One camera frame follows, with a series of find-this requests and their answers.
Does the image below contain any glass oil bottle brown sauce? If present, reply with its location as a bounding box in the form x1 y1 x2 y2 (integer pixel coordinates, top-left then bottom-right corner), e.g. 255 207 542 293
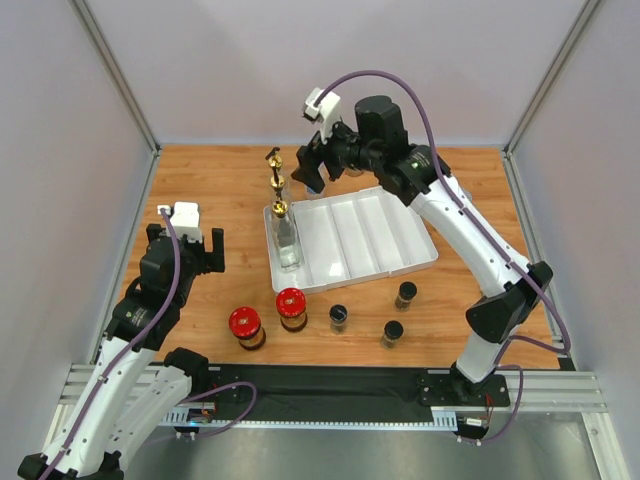
265 147 283 174

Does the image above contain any salt jar blue label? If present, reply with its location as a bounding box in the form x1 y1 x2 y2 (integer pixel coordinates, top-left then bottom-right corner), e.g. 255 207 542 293
305 186 327 200

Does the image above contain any glass oil bottle dark sauce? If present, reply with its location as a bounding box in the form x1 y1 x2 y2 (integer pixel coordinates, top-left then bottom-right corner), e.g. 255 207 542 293
270 168 290 204

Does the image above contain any clear glass oil bottle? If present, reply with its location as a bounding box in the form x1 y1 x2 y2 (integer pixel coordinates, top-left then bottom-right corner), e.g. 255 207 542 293
271 199 303 270

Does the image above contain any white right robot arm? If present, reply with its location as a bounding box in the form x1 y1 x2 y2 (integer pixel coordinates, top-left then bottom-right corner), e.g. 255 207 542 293
292 88 553 405

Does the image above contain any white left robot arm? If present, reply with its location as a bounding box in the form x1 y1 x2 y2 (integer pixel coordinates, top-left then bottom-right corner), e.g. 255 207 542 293
17 223 225 479

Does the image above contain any red lid sauce jar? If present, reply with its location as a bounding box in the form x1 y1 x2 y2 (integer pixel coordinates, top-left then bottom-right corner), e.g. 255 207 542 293
228 307 266 351
276 287 308 333

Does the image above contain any white divided organizer tray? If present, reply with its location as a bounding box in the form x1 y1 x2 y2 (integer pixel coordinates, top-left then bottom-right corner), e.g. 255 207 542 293
263 187 439 294

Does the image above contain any small black lid spice jar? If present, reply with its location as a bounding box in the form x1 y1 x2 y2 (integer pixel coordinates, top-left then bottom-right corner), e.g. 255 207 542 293
329 304 348 334
394 281 418 311
380 320 404 349

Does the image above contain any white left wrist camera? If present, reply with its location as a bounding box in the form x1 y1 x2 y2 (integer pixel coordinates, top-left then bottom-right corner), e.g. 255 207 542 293
157 201 204 244

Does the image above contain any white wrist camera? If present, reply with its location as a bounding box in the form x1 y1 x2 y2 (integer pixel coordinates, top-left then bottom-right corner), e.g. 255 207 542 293
157 201 204 244
302 87 342 144

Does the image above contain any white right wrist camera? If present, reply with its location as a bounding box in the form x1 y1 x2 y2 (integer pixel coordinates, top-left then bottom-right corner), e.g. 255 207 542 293
302 87 342 144

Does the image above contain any left aluminium corner post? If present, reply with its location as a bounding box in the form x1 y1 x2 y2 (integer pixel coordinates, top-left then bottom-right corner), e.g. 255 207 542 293
69 0 161 154

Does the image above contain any aluminium corner post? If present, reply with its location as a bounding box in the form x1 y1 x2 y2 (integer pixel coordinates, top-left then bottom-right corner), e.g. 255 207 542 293
69 0 161 154
502 0 604 157

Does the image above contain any right aluminium corner post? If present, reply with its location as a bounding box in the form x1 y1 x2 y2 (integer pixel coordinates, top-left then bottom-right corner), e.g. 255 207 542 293
502 0 604 157

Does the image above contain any aluminium frame rail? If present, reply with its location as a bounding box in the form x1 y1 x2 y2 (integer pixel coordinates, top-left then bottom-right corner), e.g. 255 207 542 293
61 362 606 434

